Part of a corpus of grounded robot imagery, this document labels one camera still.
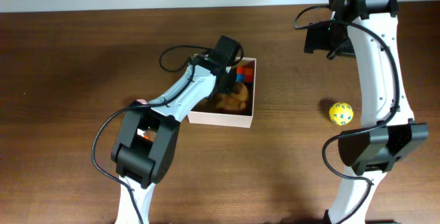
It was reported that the black cable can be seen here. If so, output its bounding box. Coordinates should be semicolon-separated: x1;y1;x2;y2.
294;3;402;224
91;45;245;224

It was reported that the colourful two-by-two puzzle cube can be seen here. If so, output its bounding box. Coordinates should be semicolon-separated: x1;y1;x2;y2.
236;67;254;84

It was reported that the left black cable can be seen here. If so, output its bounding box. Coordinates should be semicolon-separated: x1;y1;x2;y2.
91;45;245;224

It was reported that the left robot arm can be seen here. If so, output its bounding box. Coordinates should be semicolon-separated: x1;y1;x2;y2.
111;36;244;223

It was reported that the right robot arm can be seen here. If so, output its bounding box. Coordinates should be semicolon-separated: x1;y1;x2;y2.
304;0;428;223

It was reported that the yellow ball with blue letters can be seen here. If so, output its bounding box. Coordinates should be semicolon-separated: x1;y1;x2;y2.
329;102;353;126

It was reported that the brown plush capybara toy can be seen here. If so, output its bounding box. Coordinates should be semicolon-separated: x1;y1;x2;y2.
214;82;250;111

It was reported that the open white cardboard box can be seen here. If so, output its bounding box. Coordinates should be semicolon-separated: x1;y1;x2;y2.
188;57;256;128

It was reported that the right black cable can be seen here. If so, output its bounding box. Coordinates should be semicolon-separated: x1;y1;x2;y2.
294;3;402;224

